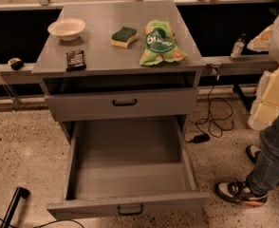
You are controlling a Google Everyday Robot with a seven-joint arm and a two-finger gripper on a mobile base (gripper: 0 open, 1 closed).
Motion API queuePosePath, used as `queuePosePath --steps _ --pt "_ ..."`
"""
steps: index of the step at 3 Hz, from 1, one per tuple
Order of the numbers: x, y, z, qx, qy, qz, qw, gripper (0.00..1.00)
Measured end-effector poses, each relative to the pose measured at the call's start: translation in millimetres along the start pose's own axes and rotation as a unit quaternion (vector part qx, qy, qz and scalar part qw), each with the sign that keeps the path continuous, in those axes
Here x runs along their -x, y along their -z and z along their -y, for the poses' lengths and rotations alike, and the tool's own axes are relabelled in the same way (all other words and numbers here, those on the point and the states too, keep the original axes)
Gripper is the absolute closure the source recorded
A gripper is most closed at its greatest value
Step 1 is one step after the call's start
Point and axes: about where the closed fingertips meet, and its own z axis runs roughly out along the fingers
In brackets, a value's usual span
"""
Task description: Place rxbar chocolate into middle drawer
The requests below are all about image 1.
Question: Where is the black power adapter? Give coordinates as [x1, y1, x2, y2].
[189, 133, 210, 143]

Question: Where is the open grey middle drawer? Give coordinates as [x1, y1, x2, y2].
[47, 116, 210, 220]

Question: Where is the black stand with cable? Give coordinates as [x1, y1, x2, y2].
[0, 186, 85, 228]

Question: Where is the small clear bottle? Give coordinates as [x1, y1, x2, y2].
[230, 33, 247, 61]

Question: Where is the dark chocolate rxbar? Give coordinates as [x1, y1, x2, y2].
[65, 50, 86, 72]

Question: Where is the white paper bowl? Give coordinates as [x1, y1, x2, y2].
[47, 18, 85, 42]

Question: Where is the left grey orange sneaker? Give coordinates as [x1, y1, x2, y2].
[214, 181, 268, 206]

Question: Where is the person in jeans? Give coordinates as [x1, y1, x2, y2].
[246, 15, 279, 196]

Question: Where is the yellow black tape measure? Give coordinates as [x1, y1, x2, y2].
[8, 58, 24, 70]

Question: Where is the green yellow sponge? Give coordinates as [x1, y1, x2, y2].
[111, 27, 138, 48]

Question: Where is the grey drawer cabinet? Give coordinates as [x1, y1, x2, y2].
[30, 0, 211, 221]

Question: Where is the closed grey upper drawer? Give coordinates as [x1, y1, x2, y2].
[46, 88, 197, 122]

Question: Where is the green chip bag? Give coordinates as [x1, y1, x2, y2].
[139, 20, 188, 67]

